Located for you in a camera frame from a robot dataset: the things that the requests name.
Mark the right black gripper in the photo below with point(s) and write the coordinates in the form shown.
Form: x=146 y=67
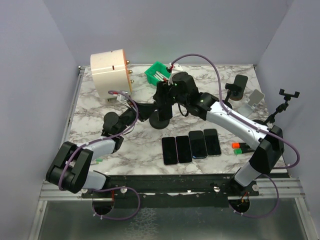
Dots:
x=163 y=87

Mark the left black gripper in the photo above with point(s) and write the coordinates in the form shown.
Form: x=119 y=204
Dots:
x=145 y=110

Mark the purple phone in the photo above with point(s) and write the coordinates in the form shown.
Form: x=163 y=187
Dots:
x=169 y=151

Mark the silver phone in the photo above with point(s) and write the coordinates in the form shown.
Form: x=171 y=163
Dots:
x=184 y=154

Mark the black phone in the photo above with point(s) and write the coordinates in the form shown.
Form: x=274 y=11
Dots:
x=197 y=144

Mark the dark phone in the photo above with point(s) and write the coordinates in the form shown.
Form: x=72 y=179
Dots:
x=212 y=142

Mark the black round base phone stand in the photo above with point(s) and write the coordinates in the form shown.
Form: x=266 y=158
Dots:
x=228 y=97

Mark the black tripod phone stand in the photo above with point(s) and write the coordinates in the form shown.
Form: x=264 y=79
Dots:
x=281 y=108

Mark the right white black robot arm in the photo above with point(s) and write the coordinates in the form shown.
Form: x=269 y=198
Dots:
x=266 y=142

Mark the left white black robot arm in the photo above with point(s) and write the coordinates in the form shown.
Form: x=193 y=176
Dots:
x=70 y=169

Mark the white markers in bin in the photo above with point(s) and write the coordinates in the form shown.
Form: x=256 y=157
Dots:
x=161 y=77

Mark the green plastic bin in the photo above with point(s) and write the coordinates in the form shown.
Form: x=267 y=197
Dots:
x=157 y=66

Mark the cream cylindrical drum device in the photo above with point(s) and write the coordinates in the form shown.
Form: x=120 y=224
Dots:
x=110 y=72

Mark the small green white pen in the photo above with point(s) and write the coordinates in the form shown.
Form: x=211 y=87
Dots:
x=96 y=161

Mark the orange cap marker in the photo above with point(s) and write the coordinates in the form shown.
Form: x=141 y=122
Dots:
x=237 y=145

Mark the green cap marker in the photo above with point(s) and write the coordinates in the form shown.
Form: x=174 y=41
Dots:
x=243 y=150

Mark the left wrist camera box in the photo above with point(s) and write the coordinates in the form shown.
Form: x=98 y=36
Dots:
x=122 y=96

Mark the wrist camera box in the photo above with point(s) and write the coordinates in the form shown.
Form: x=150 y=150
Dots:
x=173 y=68
x=122 y=96

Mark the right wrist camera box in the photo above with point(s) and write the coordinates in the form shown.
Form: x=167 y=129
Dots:
x=173 y=68

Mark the black front mounting rail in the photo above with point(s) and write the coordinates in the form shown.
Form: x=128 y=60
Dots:
x=171 y=191

